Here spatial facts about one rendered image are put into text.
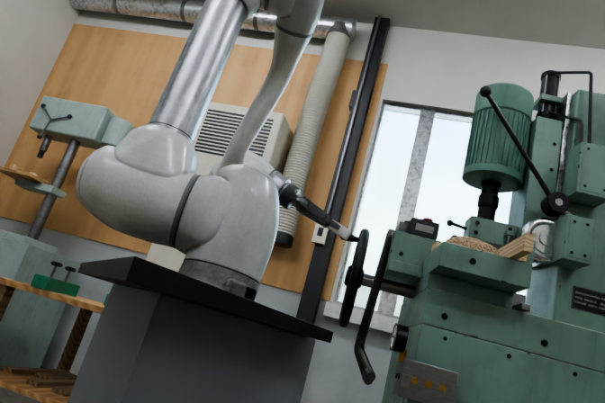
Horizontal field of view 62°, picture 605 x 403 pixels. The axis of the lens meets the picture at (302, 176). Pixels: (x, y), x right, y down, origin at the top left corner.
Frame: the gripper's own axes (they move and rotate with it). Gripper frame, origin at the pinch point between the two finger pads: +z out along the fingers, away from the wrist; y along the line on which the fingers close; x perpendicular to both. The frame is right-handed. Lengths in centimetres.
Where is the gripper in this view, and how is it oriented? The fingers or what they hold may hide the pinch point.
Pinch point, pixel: (339, 229)
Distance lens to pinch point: 151.6
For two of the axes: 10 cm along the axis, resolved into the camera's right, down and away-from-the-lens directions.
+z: 8.2, 5.3, -2.2
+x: -5.7, 7.8, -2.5
